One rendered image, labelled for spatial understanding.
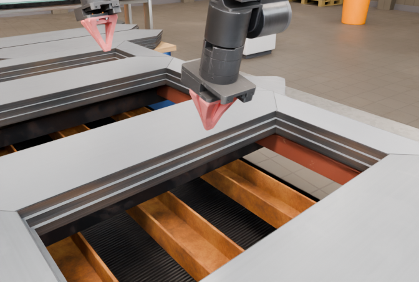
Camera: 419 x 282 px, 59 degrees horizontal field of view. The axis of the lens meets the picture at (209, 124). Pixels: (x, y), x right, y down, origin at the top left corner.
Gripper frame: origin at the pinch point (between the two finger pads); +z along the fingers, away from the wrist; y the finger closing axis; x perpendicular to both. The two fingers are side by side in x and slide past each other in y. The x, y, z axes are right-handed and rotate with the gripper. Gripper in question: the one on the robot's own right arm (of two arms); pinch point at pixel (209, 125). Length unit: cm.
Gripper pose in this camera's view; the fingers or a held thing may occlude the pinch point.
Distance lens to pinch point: 60.0
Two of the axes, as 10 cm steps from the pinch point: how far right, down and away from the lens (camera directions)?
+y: -6.2, -5.3, 5.8
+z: -1.4, 8.0, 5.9
